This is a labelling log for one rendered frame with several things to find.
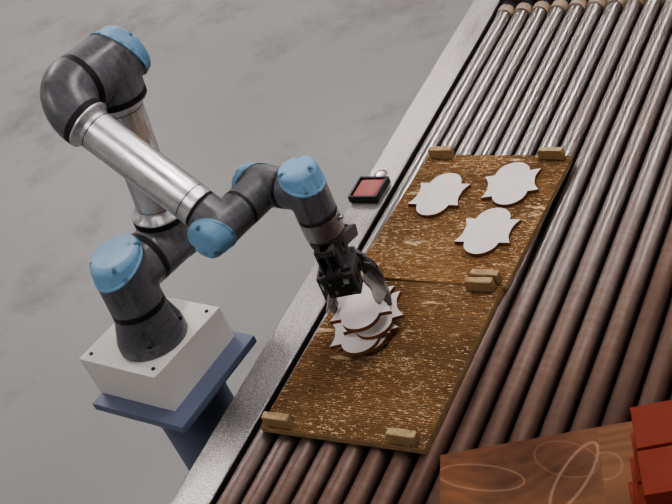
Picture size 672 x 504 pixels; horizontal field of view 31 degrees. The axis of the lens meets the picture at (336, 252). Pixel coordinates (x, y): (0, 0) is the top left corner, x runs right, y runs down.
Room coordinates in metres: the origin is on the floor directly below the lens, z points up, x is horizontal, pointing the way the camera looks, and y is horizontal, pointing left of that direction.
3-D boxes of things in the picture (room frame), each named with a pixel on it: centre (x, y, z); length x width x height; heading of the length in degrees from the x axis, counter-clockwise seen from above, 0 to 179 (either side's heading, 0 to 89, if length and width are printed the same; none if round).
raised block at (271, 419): (1.71, 0.23, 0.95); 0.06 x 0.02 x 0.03; 49
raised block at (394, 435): (1.53, 0.02, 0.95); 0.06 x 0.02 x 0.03; 49
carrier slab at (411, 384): (1.77, 0.00, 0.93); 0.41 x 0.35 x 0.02; 139
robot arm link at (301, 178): (1.82, 0.00, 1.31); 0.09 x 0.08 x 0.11; 39
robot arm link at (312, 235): (1.82, 0.00, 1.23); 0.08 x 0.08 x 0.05
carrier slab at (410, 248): (2.08, -0.28, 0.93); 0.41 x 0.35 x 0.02; 138
